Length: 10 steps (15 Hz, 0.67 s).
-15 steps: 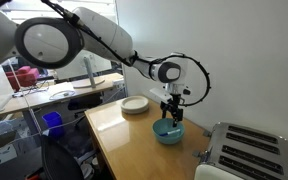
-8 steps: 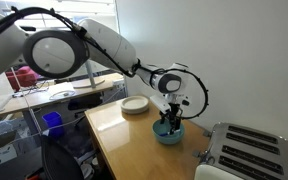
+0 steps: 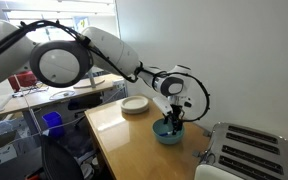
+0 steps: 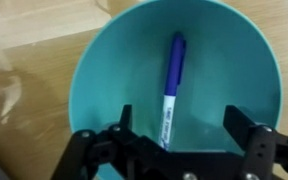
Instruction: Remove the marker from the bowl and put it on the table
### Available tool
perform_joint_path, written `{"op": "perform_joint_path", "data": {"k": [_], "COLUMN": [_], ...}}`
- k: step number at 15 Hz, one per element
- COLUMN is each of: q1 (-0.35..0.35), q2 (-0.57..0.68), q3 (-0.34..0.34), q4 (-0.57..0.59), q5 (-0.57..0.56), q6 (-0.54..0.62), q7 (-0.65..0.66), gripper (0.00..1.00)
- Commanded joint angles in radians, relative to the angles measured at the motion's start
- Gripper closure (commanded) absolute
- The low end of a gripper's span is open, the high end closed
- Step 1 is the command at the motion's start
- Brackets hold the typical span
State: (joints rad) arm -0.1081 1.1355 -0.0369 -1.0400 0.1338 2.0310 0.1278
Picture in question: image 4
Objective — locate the blue and white marker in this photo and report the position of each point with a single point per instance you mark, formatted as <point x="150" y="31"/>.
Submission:
<point x="174" y="66"/>

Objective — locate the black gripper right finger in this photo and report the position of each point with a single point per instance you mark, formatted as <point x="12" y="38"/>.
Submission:
<point x="262" y="146"/>

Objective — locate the teal bowl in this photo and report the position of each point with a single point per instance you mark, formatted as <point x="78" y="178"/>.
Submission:
<point x="224" y="66"/>

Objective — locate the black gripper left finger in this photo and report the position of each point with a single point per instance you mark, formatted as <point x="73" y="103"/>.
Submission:
<point x="117" y="153"/>

